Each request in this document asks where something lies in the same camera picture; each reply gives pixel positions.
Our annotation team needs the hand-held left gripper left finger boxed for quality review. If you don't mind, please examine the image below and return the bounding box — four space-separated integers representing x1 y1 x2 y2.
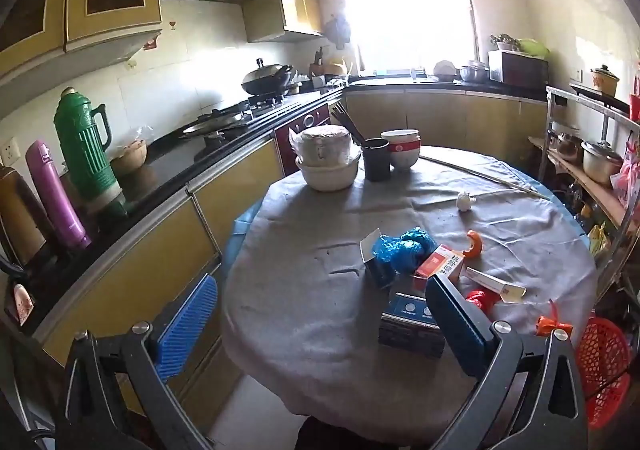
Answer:
55 274 219 450

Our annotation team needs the plastic covered bowl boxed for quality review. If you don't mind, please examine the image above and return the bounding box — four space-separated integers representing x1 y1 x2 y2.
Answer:
291 125 353 166

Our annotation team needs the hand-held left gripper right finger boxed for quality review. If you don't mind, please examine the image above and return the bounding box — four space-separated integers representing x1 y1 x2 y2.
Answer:
425 274 590 450

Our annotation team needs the plain yellow wall cabinet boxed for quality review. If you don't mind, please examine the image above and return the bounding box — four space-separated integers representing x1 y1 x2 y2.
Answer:
242 0 326 44

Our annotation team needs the hanging dish cloth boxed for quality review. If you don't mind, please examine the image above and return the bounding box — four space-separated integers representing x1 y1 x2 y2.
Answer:
324 13 353 50

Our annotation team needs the white box orange stripe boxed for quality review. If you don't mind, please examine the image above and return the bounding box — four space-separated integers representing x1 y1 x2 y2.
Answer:
465 267 527 303

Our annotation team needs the small potted plant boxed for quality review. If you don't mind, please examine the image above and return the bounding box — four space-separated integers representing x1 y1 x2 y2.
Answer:
490 33 521 52

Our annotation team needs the purple thermos bottle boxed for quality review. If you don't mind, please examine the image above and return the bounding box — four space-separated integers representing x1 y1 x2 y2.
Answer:
25 140 92 251

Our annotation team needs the red plastic basket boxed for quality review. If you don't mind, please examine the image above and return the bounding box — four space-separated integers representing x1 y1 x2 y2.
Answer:
572 315 633 431

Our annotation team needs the yellow enamel pot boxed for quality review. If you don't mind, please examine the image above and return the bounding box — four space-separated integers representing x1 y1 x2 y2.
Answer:
590 64 621 95

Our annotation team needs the red banded white bowl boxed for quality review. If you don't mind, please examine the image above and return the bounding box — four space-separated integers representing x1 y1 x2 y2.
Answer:
387 140 422 171

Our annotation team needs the blue plastic bag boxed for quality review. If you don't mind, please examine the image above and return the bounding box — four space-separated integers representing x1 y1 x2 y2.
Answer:
371 227 438 276

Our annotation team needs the pink plastic bag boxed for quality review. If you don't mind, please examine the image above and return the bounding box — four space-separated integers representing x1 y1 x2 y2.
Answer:
610 137 640 211

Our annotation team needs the metal storage rack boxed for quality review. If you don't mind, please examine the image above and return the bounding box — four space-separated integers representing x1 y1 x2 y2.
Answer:
530 85 640 311

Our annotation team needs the knife block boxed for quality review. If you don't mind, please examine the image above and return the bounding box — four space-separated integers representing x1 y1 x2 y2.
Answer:
309 46 328 77

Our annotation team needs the black wok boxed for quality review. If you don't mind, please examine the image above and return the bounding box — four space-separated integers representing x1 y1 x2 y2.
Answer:
241 59 295 96

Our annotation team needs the small dark pot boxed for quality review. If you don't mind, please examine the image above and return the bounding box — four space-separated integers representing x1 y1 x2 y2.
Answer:
555 133 583 161

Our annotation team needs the black chopstick holder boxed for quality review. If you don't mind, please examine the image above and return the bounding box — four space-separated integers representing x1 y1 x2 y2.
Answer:
362 139 392 182

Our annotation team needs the orange plastic scrap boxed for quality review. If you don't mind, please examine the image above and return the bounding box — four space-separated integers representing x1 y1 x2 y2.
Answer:
536 299 573 337

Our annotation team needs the brown kettle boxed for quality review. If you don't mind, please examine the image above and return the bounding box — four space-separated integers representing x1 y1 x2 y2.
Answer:
0 163 48 266

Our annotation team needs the orange peel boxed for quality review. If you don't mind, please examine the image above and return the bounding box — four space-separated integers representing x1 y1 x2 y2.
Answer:
464 230 485 258

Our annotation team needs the yellow plastic bag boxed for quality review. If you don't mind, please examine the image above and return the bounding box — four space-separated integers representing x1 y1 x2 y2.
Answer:
587 223 613 256

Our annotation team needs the gas stove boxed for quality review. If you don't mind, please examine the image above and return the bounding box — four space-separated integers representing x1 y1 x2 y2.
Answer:
180 98 291 151

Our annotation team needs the red plastic wrapper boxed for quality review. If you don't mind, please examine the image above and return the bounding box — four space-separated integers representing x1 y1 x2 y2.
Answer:
465 289 501 317

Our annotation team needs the brown bowl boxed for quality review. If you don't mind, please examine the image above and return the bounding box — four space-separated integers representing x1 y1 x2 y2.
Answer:
110 140 148 176

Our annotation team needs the orange white medicine box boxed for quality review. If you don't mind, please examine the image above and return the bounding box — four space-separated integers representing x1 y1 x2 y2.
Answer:
414 243 466 281

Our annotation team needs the grey cloth round table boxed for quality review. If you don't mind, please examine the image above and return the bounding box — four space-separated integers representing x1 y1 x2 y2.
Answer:
220 145 599 431

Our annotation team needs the steel bowl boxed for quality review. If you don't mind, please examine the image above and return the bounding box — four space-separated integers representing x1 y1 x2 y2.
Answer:
459 61 488 82

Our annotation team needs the blue carton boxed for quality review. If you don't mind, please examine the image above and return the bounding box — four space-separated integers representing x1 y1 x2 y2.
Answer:
359 229 398 290

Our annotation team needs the long bamboo stick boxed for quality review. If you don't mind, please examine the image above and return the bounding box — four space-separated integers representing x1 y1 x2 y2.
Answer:
419 155 551 201

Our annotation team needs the dark blue box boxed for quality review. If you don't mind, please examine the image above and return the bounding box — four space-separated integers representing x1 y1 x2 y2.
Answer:
377 290 447 360

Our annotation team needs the white basin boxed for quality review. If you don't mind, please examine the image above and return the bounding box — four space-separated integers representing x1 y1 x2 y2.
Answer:
295 150 362 192

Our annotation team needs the green thermos jug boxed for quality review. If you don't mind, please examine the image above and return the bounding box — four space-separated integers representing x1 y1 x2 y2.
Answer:
54 88 128 218

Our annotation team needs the steel pot with lid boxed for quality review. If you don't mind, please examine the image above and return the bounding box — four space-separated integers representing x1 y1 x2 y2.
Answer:
580 140 623 185

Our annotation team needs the microwave oven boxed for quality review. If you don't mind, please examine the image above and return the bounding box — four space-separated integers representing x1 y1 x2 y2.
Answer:
487 49 550 90

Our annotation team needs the green plastic bag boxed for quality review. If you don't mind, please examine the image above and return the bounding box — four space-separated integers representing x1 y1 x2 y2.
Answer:
517 38 551 58

